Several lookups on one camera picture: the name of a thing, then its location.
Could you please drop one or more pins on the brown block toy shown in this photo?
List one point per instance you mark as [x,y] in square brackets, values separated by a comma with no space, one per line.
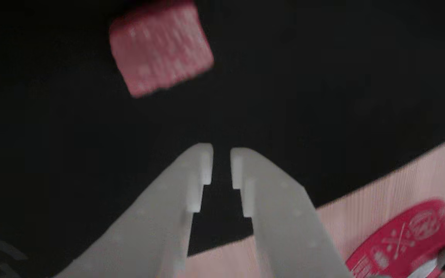
[160,48]

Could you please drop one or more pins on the red printed package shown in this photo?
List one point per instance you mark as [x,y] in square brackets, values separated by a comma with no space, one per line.
[404,239]

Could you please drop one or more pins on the black desk mat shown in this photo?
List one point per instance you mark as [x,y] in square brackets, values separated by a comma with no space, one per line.
[323,96]

